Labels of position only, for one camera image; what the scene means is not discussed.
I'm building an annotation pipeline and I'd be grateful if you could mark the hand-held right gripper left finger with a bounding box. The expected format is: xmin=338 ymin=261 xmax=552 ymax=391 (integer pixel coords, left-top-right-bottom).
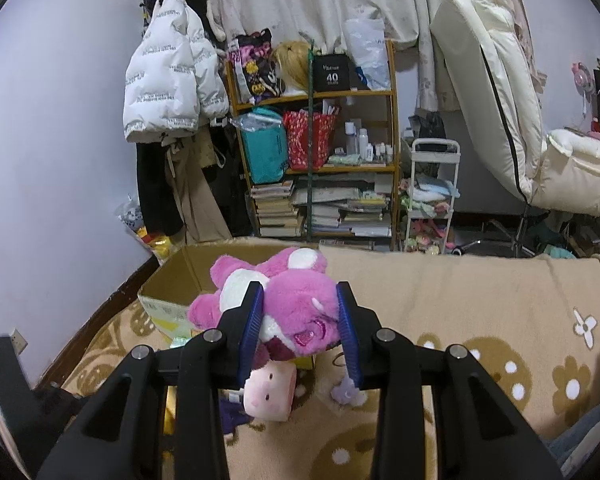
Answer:
xmin=35 ymin=280 xmax=266 ymax=480

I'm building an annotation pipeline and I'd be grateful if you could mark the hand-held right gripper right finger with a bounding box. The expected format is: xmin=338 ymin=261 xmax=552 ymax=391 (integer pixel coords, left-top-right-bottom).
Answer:
xmin=336 ymin=281 xmax=566 ymax=480

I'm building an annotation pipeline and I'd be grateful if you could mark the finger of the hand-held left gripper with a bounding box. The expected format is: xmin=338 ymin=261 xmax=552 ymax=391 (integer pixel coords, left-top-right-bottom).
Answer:
xmin=0 ymin=332 xmax=36 ymax=478

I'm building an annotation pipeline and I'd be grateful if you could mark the pink plush bear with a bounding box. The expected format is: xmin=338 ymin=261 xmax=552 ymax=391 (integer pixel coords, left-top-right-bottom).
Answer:
xmin=187 ymin=246 xmax=343 ymax=363

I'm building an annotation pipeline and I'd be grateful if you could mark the bagged small purple plush toy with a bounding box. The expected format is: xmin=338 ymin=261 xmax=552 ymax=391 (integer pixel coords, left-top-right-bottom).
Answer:
xmin=330 ymin=377 xmax=368 ymax=406

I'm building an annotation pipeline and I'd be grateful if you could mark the small pink roll plush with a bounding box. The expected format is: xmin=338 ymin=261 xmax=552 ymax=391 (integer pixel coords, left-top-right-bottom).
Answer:
xmin=243 ymin=360 xmax=298 ymax=422

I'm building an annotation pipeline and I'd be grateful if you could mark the cardboard box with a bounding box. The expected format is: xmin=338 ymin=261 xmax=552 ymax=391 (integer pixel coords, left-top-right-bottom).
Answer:
xmin=137 ymin=242 xmax=326 ymax=373

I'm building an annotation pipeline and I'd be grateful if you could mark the beige flower printed blanket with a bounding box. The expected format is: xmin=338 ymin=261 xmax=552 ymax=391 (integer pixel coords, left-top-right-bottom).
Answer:
xmin=60 ymin=245 xmax=600 ymax=480

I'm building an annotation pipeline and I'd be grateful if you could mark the pile of books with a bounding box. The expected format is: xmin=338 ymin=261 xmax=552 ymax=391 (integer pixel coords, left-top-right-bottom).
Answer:
xmin=250 ymin=172 xmax=396 ymax=241

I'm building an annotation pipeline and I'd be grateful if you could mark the plastic bag of plush toys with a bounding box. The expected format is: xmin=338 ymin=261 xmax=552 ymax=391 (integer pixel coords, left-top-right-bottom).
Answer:
xmin=117 ymin=195 xmax=186 ymax=266

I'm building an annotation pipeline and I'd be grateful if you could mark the beige coat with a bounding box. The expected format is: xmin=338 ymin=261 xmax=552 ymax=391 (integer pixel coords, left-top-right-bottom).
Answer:
xmin=162 ymin=132 xmax=233 ymax=246

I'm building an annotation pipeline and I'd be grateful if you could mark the black coat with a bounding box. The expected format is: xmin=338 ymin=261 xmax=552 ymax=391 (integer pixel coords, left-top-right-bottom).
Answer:
xmin=135 ymin=140 xmax=186 ymax=236

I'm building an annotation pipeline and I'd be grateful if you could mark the green pole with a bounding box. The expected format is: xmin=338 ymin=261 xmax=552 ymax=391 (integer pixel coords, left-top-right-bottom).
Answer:
xmin=300 ymin=32 xmax=318 ymax=243

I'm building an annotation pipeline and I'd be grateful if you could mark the group of white cosmetic bottles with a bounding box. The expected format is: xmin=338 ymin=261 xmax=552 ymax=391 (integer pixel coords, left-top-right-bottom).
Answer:
xmin=340 ymin=117 xmax=396 ymax=166

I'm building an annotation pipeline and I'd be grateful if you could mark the red gift bag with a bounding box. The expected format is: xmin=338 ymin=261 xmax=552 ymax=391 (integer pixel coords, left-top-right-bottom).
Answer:
xmin=282 ymin=110 xmax=338 ymax=172

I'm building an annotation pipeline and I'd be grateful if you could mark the white trolley cart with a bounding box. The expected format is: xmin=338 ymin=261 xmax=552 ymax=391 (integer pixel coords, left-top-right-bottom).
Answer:
xmin=402 ymin=138 xmax=462 ymax=256

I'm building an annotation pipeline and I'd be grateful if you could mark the wooden shelf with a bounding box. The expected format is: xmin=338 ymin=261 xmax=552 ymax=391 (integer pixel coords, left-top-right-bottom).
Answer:
xmin=226 ymin=40 xmax=401 ymax=251

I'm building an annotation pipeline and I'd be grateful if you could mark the pink and black printed bag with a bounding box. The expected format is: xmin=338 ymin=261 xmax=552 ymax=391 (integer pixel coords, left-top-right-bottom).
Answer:
xmin=228 ymin=29 xmax=283 ymax=106

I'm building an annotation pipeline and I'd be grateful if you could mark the white puffer jacket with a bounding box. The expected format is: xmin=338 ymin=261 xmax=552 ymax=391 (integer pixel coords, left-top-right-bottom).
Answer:
xmin=122 ymin=0 xmax=231 ymax=143

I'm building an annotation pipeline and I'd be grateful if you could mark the person's jeans leg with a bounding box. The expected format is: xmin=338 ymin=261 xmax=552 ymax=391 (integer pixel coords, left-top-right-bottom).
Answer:
xmin=547 ymin=395 xmax=600 ymax=480

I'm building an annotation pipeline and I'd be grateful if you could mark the blond wig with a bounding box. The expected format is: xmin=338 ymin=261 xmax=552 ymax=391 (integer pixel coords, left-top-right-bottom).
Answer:
xmin=272 ymin=41 xmax=313 ymax=96

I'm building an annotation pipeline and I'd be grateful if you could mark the white folded mattress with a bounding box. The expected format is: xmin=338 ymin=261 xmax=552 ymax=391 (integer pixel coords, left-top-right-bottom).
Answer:
xmin=430 ymin=0 xmax=600 ymax=258

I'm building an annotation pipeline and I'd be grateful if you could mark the clear plastic bag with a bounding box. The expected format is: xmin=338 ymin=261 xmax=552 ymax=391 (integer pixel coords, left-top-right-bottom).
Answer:
xmin=342 ymin=17 xmax=392 ymax=92

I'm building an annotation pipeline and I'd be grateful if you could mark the pink desk fan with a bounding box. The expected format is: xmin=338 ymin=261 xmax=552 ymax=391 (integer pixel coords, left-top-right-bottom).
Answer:
xmin=572 ymin=62 xmax=593 ymax=106

